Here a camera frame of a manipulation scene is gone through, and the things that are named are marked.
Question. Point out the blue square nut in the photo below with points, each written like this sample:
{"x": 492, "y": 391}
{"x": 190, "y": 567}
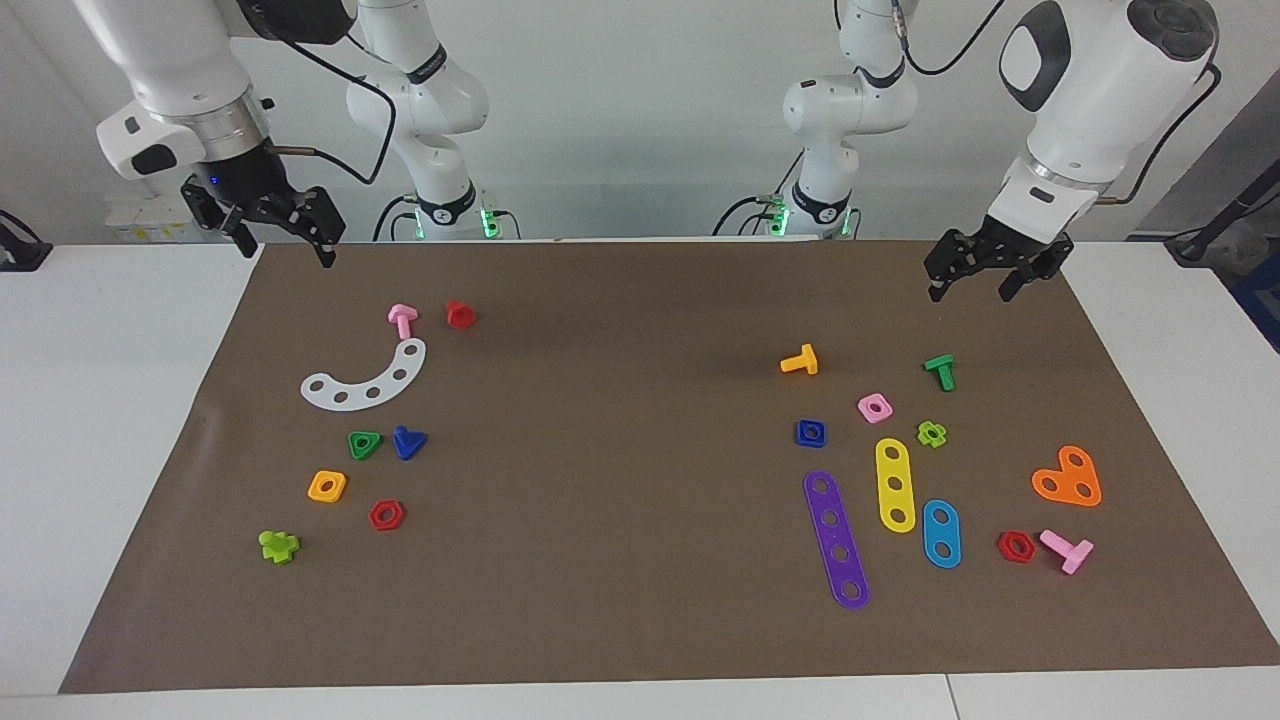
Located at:
{"x": 801, "y": 434}

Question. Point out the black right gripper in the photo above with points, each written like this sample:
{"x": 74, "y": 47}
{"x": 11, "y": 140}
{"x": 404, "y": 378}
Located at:
{"x": 250, "y": 190}

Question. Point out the brown table mat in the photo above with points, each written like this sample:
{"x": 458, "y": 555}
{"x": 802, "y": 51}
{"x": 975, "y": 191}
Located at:
{"x": 640, "y": 560}

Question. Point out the yellow three-hole strip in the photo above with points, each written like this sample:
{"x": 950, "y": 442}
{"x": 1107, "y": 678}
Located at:
{"x": 895, "y": 468}

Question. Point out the pink square nut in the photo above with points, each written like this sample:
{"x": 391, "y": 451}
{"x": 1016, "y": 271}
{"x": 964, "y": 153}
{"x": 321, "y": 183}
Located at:
{"x": 863, "y": 404}

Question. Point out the purple four-hole strip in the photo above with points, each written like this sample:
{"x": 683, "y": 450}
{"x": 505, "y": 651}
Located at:
{"x": 836, "y": 537}

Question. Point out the lime green cross-head screw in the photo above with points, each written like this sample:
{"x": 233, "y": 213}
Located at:
{"x": 278, "y": 547}

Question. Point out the orange square nut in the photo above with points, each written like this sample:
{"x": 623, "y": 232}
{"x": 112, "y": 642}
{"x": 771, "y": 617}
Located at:
{"x": 314, "y": 490}

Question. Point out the green plastic screw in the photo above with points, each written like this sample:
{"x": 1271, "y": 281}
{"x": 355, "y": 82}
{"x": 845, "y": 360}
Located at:
{"x": 942, "y": 372}

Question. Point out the orange heart-shaped plate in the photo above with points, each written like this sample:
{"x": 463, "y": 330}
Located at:
{"x": 1068, "y": 482}

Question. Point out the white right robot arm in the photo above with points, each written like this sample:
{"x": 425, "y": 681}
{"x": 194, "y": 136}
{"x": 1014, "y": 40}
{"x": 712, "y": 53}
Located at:
{"x": 170, "y": 50}

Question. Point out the blue triangle-head screw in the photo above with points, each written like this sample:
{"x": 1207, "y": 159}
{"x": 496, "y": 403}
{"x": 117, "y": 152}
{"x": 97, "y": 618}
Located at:
{"x": 408, "y": 443}

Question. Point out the white box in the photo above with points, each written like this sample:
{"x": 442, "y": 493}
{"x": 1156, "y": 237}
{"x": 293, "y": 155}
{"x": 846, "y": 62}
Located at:
{"x": 150, "y": 215}

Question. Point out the blue two-hole strip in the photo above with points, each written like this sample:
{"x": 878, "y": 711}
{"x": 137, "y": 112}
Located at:
{"x": 941, "y": 534}

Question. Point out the orange plastic screw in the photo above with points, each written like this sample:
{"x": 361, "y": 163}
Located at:
{"x": 805, "y": 360}

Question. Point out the red plastic screw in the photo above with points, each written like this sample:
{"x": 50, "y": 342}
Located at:
{"x": 460, "y": 315}

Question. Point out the green triangle nut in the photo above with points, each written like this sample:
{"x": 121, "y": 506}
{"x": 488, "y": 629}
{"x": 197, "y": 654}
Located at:
{"x": 352, "y": 440}

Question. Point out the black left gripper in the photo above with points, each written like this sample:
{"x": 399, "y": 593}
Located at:
{"x": 1000, "y": 245}

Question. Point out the white curved perforated plate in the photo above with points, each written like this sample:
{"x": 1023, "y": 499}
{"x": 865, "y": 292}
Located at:
{"x": 388, "y": 385}

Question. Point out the blue crate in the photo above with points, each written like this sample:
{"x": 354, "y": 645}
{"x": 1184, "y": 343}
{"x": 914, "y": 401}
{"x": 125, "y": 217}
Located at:
{"x": 1262, "y": 300}

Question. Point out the pink plastic screw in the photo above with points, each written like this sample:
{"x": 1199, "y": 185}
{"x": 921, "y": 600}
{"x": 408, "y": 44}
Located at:
{"x": 1073, "y": 555}
{"x": 403, "y": 320}

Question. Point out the lime green cross nut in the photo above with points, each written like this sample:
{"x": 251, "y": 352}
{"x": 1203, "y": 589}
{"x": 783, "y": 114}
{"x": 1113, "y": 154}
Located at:
{"x": 921, "y": 432}

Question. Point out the red hexagon nut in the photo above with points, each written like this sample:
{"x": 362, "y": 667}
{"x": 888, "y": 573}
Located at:
{"x": 373, "y": 517}
{"x": 1003, "y": 547}

